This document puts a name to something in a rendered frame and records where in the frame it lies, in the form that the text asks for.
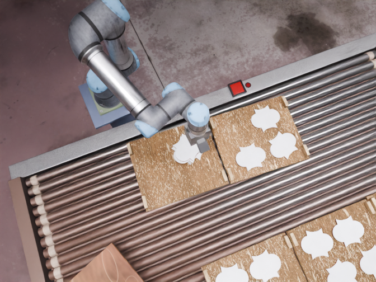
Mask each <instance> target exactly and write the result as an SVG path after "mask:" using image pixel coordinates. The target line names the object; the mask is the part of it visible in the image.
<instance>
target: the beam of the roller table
mask: <svg viewBox="0 0 376 282"><path fill-rule="evenodd" d="M375 47H376V33H373V34H370V35H367V36H365V37H361V38H359V39H356V40H354V41H351V42H348V43H346V44H342V45H340V46H337V47H335V48H332V49H329V50H326V51H323V52H321V53H318V54H315V55H312V56H310V57H307V58H304V59H301V60H299V61H296V62H293V63H290V64H287V65H285V66H282V67H280V68H276V69H274V70H271V71H268V72H266V73H263V74H260V75H258V76H255V77H252V78H249V79H246V80H244V81H242V83H243V85H244V87H245V89H246V91H247V92H246V93H244V94H242V95H239V96H237V97H233V96H232V94H231V92H230V90H229V88H228V86H227V87H224V88H221V89H219V90H216V91H213V92H211V93H207V94H206V95H202V96H200V97H197V98H194V99H195V100H196V101H197V102H201V103H203V104H205V105H206V106H207V107H208V109H209V111H212V110H215V109H217V108H220V107H222V106H225V105H228V104H231V103H233V102H236V101H239V100H241V99H244V98H246V97H250V96H252V95H255V94H257V93H260V92H263V91H266V90H269V89H271V88H274V87H276V86H279V85H281V84H285V83H287V82H290V81H293V80H295V79H298V78H301V77H304V76H306V75H309V74H311V73H314V72H317V71H320V70H322V69H325V68H328V67H331V66H333V65H336V64H339V63H341V62H344V61H347V60H349V59H352V58H355V57H358V56H360V55H363V54H364V53H367V52H369V51H372V50H373V49H374V48H375ZM247 82H249V83H250V84H251V87H250V88H247V87H246V86H245V84H246V83H247ZM184 120H185V119H184V118H183V117H182V116H181V115H180V114H177V115H176V116H175V117H174V118H173V119H171V120H170V121H169V122H168V123H167V124H166V125H165V126H163V127H162V128H161V129H163V128H166V127H168V126H171V125H174V124H177V123H179V122H182V121H184ZM136 122H137V120H133V121H131V122H128V123H126V124H123V125H120V126H117V127H114V128H112V129H109V130H106V131H103V132H101V133H98V134H95V135H92V136H90V137H87V138H84V139H81V140H78V141H76V142H73V143H71V144H67V145H65V146H62V147H59V148H57V149H53V150H52V151H48V152H46V153H43V154H40V155H38V156H34V157H32V158H29V159H26V160H24V161H21V162H18V163H15V164H12V165H10V166H8V168H9V171H10V175H11V179H14V178H17V177H23V178H26V179H27V178H30V177H31V176H34V175H39V174H41V173H44V172H47V171H50V170H52V169H55V168H58V167H60V166H63V165H66V164H68V163H71V162H74V161H77V160H79V159H82V158H84V157H88V156H90V155H93V154H95V153H98V152H101V151H104V150H106V149H109V148H112V147H114V146H117V145H119V144H123V143H125V142H128V141H130V140H133V139H136V138H139V137H142V136H143V135H142V134H141V132H140V131H139V130H138V129H137V128H136V127H135V123H136Z"/></svg>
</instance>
